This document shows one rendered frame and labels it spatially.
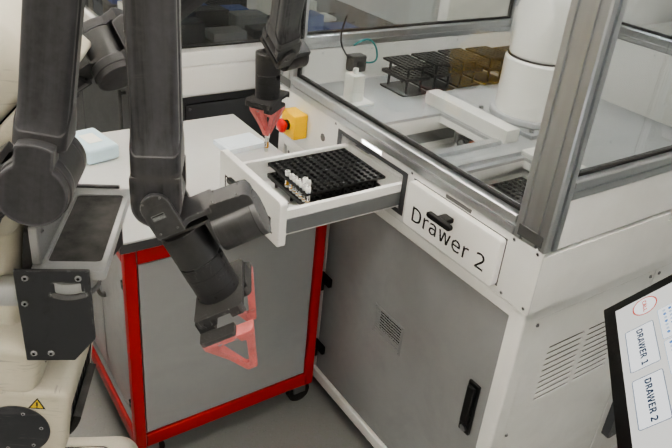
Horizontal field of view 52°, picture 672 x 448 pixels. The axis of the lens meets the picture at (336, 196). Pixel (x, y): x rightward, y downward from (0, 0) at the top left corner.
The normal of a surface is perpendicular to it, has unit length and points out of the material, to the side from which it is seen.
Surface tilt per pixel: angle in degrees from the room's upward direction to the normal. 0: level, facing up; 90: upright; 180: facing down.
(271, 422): 0
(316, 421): 0
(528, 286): 90
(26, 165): 90
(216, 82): 90
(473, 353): 90
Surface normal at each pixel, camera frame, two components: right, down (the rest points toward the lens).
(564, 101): -0.83, 0.19
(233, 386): 0.55, 0.43
